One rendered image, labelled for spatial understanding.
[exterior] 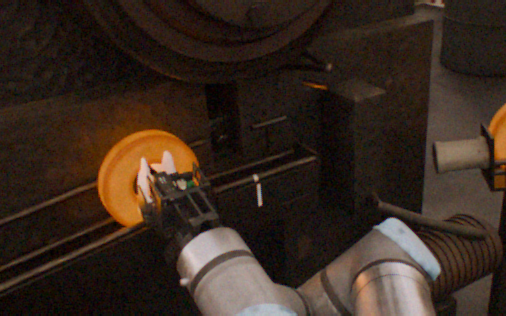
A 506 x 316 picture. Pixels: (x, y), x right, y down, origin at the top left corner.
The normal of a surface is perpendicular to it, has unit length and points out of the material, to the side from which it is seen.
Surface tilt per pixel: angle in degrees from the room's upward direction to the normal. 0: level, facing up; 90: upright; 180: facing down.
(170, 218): 106
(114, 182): 89
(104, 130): 90
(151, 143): 89
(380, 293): 25
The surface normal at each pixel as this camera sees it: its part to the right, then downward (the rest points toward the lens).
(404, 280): 0.18, -0.91
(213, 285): -0.53, -0.37
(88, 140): 0.50, 0.36
